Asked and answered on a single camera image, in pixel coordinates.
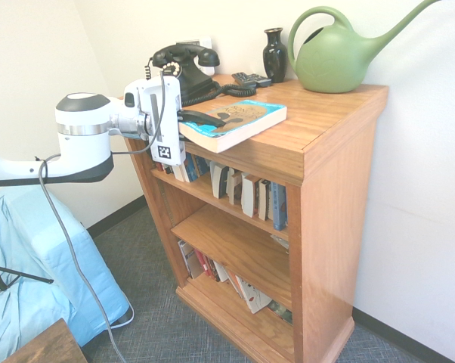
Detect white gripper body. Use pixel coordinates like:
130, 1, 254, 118
138, 75, 187, 167

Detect blue cover paperback book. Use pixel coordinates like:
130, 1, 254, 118
178, 99, 288, 154

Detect book with white page edges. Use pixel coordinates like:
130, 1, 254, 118
172, 164, 190, 183

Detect black rotary telephone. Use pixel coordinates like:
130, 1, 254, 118
143, 43, 258, 107

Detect black and white book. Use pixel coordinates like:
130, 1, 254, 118
209, 160, 230, 200

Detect black remote control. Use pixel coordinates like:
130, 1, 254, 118
231, 71, 257, 86
249, 73, 273, 88

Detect brown and white book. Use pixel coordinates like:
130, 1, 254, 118
226, 167, 244, 206

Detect thick book white page edges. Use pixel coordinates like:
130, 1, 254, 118
240, 172, 262, 219

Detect black glossy vase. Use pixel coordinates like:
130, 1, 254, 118
263, 27, 288, 84

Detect black spine book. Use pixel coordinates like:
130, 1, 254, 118
257, 178, 273, 222

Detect tall blue spine book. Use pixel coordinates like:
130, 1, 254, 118
271, 181, 289, 232

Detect white cover book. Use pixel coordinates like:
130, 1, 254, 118
177, 238, 205, 281

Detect red cover paperback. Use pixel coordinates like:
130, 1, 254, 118
193, 248, 215, 280

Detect green plastic watering can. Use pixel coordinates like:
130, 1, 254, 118
286, 0, 444, 95

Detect white and grey book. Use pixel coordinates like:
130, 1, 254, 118
206, 256, 231, 284

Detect orange and white book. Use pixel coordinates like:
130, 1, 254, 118
225, 268, 246, 299

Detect white book with red figures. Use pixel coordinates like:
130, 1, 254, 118
234, 275, 273, 315

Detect wooden bookshelf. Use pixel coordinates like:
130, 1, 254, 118
104, 73, 390, 363

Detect light blue cloth cover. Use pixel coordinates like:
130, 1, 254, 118
0, 187, 128, 363

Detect dark green cover book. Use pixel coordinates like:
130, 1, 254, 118
266, 299, 294, 326

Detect black tripod stand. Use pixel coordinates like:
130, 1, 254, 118
0, 262, 54, 299

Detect dark wood table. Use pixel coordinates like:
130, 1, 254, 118
2, 317, 88, 363

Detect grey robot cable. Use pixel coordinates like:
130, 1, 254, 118
36, 73, 166, 363

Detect white power cord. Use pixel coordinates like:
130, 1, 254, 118
108, 302, 135, 329

